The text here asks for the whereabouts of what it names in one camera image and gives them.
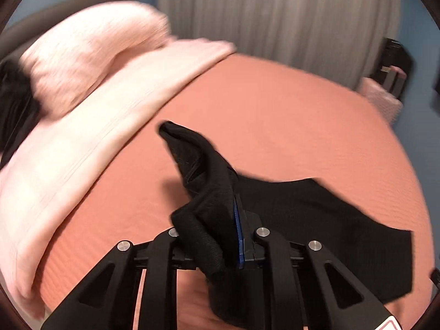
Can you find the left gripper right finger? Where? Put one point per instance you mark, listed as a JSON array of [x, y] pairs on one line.
[[285, 285]]

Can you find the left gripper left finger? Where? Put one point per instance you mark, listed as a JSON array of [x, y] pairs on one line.
[[133, 287]]

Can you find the black pants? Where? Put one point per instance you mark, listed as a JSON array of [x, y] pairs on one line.
[[301, 211]]

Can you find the black clothing pile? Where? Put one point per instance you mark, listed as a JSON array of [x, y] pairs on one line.
[[20, 111]]

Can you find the orange quilted bedspread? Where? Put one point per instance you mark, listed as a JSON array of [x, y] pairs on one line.
[[269, 122]]

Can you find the pink suitcase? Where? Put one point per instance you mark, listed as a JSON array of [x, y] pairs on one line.
[[385, 97]]

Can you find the light pink blanket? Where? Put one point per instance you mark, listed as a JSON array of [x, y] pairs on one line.
[[60, 160]]

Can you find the pink dotted pillow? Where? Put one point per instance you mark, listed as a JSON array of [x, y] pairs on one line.
[[72, 58]]

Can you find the grey curtain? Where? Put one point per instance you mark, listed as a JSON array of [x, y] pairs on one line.
[[336, 39]]

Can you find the grey headboard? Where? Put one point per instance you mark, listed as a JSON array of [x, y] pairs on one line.
[[36, 24]]

